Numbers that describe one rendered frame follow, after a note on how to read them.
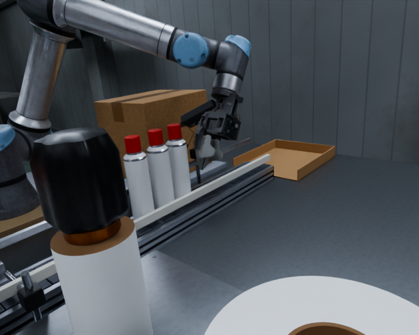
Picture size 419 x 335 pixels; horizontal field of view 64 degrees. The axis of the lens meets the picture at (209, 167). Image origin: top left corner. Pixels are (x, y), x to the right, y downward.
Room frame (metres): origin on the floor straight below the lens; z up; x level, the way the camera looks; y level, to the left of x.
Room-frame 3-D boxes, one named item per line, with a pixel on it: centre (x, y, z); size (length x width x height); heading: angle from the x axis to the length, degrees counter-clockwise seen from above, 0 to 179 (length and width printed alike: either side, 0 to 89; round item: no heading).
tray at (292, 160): (1.19, -0.28, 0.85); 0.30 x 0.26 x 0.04; 138
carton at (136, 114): (1.17, 0.17, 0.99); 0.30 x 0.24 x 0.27; 141
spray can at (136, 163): (0.71, 0.16, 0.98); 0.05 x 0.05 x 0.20
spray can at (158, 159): (0.76, 0.12, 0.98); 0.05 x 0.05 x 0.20
